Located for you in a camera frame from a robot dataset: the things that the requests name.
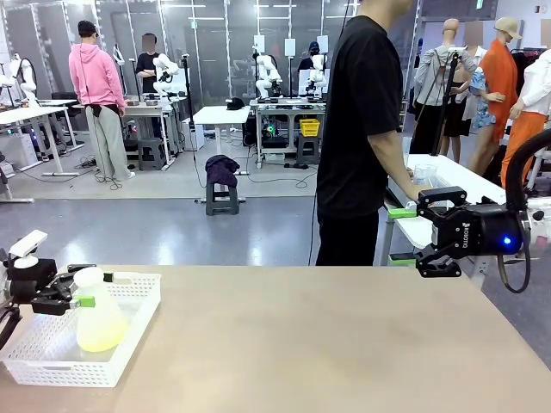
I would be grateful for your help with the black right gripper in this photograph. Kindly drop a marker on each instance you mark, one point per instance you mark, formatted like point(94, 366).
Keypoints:
point(482, 230)

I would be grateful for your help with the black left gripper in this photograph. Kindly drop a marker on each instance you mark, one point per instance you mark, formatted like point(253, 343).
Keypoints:
point(30, 277)

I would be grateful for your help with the translucent plastic Erlenmeyer flask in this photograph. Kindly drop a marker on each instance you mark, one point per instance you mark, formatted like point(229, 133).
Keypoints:
point(101, 327)

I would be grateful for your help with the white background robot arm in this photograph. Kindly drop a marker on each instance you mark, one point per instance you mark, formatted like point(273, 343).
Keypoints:
point(316, 79)
point(165, 69)
point(263, 86)

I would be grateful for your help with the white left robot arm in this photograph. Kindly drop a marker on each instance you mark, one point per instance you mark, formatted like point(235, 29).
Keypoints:
point(2, 284)

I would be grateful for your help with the person's right forearm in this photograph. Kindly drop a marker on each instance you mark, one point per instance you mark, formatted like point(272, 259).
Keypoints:
point(394, 170)

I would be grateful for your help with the person's right hand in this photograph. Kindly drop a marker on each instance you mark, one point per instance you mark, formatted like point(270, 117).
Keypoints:
point(413, 187)

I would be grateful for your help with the white side table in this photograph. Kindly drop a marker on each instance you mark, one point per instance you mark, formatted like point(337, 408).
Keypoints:
point(469, 180)

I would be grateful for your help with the white perforated plastic basket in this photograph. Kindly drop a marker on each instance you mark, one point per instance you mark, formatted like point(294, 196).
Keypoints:
point(64, 370)

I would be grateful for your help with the figure in blue floral dress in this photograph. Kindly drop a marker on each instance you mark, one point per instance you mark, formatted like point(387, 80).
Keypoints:
point(482, 112)

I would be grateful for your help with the person in black t-shirt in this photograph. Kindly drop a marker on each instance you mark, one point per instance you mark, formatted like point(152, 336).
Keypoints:
point(357, 129)

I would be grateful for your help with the grey plastic step stool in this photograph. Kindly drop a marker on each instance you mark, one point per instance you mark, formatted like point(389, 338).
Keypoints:
point(307, 148)
point(151, 150)

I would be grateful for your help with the mannequin in grey shirt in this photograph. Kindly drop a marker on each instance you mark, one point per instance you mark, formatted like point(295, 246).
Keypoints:
point(430, 73)

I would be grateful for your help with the black case under table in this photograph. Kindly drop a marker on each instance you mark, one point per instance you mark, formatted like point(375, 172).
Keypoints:
point(131, 145)

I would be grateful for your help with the yellow plastic basket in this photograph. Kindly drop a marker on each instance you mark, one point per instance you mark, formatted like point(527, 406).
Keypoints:
point(310, 127)

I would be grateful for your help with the mannequin in orange robe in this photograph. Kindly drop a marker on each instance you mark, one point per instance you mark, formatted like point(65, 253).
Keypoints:
point(501, 77)

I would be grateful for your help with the dark grey step stool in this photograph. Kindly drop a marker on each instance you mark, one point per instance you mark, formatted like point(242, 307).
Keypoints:
point(210, 202)

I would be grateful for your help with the mannequin with orange trousers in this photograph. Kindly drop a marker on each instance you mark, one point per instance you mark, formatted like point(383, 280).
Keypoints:
point(538, 81)

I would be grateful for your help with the white office desk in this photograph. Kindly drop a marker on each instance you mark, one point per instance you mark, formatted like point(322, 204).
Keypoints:
point(26, 112)

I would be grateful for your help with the black computer with lights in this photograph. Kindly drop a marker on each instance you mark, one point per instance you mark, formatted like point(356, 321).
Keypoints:
point(275, 139)

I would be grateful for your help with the dark clothes rack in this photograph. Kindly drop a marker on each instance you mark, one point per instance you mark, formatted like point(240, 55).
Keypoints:
point(523, 58)

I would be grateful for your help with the black office chair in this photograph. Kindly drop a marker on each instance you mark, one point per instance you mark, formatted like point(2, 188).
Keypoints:
point(64, 98)

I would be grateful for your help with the white table with robots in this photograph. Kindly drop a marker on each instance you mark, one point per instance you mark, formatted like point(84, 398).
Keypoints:
point(146, 109)

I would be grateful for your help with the dark crumpled cloth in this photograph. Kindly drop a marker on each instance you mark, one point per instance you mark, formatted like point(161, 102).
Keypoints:
point(221, 170)

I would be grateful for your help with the white computer tower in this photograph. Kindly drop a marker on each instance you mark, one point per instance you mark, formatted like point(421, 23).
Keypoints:
point(196, 135)

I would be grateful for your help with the bystander behind workbench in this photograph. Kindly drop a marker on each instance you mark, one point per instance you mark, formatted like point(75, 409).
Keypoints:
point(307, 64)

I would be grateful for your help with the white humanoid robot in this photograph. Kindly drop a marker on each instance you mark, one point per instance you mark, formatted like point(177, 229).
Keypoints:
point(26, 77)

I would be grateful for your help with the white rectangular panel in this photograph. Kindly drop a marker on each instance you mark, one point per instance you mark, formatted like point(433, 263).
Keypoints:
point(290, 47)
point(258, 43)
point(323, 43)

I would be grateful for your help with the person in pink hoodie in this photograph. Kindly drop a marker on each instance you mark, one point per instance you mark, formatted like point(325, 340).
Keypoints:
point(92, 73)

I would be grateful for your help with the black pole stand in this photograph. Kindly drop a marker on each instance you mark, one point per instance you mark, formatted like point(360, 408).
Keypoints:
point(187, 99)

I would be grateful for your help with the black baseball cap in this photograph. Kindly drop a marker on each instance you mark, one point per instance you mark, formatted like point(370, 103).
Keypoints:
point(235, 104)

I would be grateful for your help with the white standing desk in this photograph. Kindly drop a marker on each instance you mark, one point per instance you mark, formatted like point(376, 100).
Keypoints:
point(221, 115)

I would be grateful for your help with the bystander in black t-shirt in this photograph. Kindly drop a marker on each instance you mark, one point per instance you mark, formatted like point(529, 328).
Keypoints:
point(148, 64)

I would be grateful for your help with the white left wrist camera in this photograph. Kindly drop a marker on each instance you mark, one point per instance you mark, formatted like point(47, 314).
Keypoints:
point(26, 243)

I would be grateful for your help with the black camera tripod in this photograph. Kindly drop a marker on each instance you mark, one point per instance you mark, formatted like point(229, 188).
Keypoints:
point(447, 86)

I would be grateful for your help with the metal frame workbench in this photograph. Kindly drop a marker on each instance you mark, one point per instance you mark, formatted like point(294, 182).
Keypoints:
point(284, 109)

